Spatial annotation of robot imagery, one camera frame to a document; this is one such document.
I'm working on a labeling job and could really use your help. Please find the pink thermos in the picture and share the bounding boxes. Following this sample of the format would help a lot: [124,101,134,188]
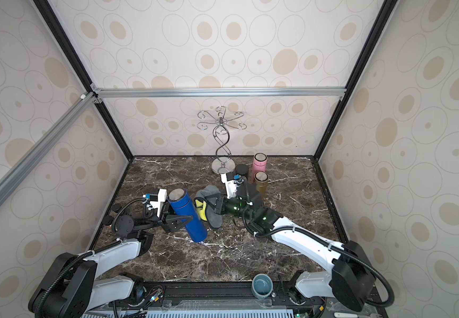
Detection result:
[252,152,268,178]

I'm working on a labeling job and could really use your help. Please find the gold thermos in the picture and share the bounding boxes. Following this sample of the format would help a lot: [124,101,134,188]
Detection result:
[254,171,269,197]

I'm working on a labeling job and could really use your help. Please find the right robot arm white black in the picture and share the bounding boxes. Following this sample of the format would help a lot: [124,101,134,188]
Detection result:
[204,191,395,311]

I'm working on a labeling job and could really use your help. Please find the blue thermos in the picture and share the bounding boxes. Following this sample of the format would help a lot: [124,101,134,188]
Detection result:
[168,188,208,242]

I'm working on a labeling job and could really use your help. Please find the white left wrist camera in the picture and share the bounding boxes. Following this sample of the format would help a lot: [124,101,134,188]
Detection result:
[143,189,167,219]

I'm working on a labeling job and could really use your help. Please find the teal ceramic mug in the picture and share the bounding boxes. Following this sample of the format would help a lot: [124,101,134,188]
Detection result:
[251,274,274,299]

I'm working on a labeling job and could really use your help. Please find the grey yellow cleaning cloth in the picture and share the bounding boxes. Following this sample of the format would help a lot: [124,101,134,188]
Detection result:
[194,185,223,229]

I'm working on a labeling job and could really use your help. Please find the dark lid spice jar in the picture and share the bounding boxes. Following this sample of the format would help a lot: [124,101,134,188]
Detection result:
[111,204,122,214]

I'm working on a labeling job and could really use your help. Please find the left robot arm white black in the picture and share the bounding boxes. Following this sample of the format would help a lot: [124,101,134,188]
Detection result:
[28,189,199,317]

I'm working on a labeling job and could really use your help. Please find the orange spice jar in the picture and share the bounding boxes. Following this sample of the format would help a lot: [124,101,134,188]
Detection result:
[102,215,114,226]

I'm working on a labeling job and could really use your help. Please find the left aluminium frame bar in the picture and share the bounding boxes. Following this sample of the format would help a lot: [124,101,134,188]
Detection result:
[0,92,95,207]

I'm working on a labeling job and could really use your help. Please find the horizontal aluminium frame bar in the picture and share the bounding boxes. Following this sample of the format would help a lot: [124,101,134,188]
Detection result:
[94,87,346,98]

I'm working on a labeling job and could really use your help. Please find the black thermos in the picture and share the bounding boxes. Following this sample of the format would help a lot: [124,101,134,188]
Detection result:
[235,164,249,178]

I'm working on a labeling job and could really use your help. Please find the silver metal cup stand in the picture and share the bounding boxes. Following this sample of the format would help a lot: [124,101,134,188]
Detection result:
[197,105,247,174]

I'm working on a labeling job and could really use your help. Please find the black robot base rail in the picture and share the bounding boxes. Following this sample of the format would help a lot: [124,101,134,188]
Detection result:
[45,280,389,318]

